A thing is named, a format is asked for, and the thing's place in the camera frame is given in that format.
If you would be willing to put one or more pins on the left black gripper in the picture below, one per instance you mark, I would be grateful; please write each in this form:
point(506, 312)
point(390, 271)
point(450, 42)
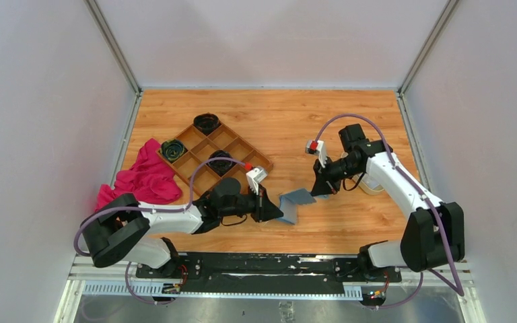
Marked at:
point(264, 209)

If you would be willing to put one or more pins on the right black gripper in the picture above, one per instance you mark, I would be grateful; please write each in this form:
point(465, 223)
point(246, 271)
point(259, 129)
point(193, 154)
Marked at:
point(324, 184)

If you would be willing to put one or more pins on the blue leather card holder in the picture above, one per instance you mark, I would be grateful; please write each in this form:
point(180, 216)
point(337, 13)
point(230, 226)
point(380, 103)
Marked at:
point(289, 203)

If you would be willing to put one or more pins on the beige oval card tray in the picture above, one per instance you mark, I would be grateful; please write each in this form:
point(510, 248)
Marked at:
point(369, 185)

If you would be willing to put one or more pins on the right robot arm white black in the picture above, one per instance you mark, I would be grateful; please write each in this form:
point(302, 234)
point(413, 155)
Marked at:
point(434, 233)

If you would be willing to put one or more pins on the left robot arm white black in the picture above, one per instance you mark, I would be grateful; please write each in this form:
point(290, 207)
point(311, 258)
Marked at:
point(123, 230)

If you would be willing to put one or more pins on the brown wooden grid tray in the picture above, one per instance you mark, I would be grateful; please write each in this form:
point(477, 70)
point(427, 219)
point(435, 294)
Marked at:
point(203, 155)

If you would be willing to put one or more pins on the pink crumpled cloth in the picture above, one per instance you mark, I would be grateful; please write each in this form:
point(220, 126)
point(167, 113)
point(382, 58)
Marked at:
point(149, 179)

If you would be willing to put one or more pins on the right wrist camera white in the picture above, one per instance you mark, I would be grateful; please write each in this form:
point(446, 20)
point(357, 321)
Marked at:
point(317, 148)

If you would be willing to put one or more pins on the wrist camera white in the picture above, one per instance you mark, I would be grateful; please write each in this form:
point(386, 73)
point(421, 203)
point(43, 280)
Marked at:
point(254, 178)
point(317, 148)

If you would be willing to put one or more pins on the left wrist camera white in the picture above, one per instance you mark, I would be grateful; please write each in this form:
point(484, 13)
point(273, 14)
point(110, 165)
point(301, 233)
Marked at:
point(254, 178)

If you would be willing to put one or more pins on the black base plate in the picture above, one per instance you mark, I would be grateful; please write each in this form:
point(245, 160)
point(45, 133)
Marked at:
point(270, 274)

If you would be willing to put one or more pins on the aluminium frame rail front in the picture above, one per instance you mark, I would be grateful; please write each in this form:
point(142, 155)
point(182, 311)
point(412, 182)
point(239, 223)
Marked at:
point(119, 280)

